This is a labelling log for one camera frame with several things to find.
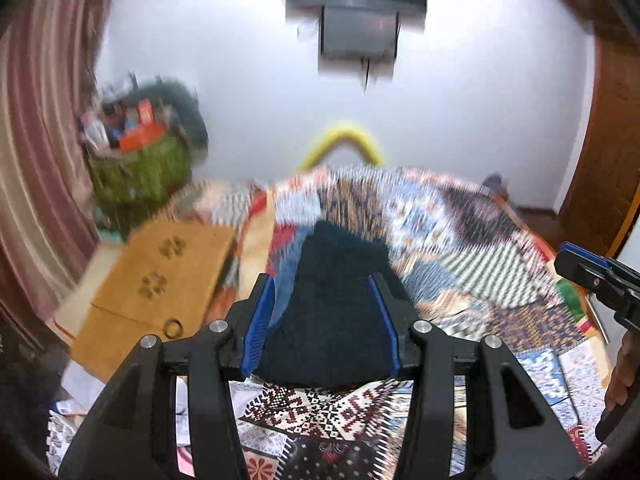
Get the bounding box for person's right hand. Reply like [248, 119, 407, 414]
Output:
[604, 331, 640, 412]

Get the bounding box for patchwork printed blanket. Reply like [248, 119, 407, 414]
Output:
[47, 165, 617, 480]

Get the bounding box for blue folded cloth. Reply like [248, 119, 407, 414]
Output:
[272, 240, 308, 321]

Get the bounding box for black pants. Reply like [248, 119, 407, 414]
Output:
[255, 245, 417, 389]

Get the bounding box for brown cardboard box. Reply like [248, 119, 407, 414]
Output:
[69, 220, 239, 384]

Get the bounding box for grey neck pillow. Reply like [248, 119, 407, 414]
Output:
[129, 77, 211, 166]

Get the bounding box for yellow curved tube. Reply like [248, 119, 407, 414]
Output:
[297, 120, 387, 172]

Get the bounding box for green patterned storage bag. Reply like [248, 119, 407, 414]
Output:
[86, 132, 194, 217]

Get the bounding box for wooden door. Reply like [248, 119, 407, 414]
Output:
[539, 0, 640, 263]

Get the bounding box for teal folded garment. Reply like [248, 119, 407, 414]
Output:
[300, 220, 401, 281]

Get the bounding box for striped pink curtain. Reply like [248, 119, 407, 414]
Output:
[0, 0, 122, 346]

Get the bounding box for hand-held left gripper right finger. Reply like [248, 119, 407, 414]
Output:
[368, 273, 587, 480]

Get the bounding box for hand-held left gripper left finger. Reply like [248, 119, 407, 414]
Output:
[59, 273, 277, 480]

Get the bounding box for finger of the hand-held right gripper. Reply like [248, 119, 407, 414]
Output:
[555, 242, 640, 334]

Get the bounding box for orange flat box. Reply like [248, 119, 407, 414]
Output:
[118, 125, 167, 154]

